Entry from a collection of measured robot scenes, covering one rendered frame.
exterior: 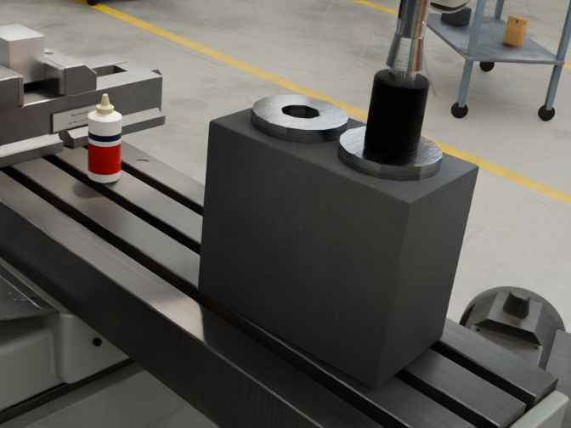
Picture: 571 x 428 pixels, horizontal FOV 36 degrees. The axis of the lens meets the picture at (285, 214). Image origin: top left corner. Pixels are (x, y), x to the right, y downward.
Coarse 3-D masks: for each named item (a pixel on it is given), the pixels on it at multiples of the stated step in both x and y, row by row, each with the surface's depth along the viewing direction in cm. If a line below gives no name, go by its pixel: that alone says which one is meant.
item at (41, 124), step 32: (96, 64) 128; (128, 64) 130; (0, 96) 108; (32, 96) 114; (64, 96) 115; (96, 96) 119; (128, 96) 123; (160, 96) 128; (0, 128) 110; (32, 128) 113; (64, 128) 117; (128, 128) 124; (0, 160) 110
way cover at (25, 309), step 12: (0, 276) 101; (12, 276) 102; (0, 288) 98; (12, 288) 99; (24, 288) 100; (0, 300) 95; (12, 300) 96; (36, 300) 98; (0, 312) 93; (12, 312) 93; (24, 312) 94; (36, 312) 95; (48, 312) 96
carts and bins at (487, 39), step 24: (480, 0) 399; (504, 0) 483; (432, 24) 460; (456, 24) 461; (480, 24) 405; (504, 24) 476; (456, 48) 423; (480, 48) 426; (504, 48) 430; (528, 48) 435; (552, 72) 426; (552, 96) 429
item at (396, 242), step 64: (256, 128) 80; (320, 128) 78; (256, 192) 80; (320, 192) 75; (384, 192) 71; (448, 192) 74; (256, 256) 82; (320, 256) 77; (384, 256) 72; (448, 256) 80; (256, 320) 85; (320, 320) 79; (384, 320) 74
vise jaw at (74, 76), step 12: (48, 48) 119; (48, 60) 115; (60, 60) 115; (72, 60) 116; (48, 72) 114; (60, 72) 113; (72, 72) 114; (84, 72) 116; (48, 84) 115; (60, 84) 114; (72, 84) 115; (84, 84) 116; (96, 84) 118
